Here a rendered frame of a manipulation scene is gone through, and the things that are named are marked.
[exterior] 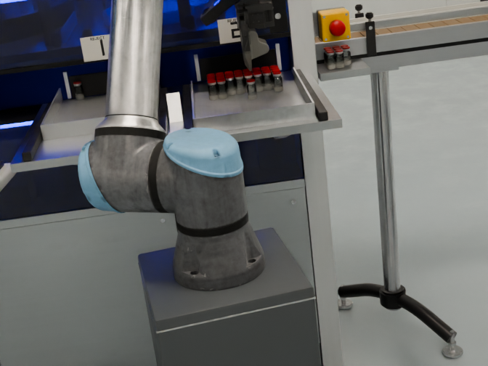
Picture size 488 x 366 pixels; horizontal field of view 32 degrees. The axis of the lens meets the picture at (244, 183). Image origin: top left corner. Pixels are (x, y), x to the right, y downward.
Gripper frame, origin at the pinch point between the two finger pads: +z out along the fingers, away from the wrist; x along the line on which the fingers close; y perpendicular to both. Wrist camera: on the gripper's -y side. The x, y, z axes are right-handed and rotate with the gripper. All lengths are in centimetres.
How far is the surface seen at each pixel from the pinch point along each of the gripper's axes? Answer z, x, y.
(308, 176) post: 35.9, 15.6, 13.6
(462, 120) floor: 97, 223, 120
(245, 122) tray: 7.4, -21.8, -2.8
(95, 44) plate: -6.3, 15.1, -35.7
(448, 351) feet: 95, 14, 49
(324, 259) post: 61, 16, 16
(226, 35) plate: -4.2, 15.4, -3.4
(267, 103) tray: 8.4, -5.9, 3.5
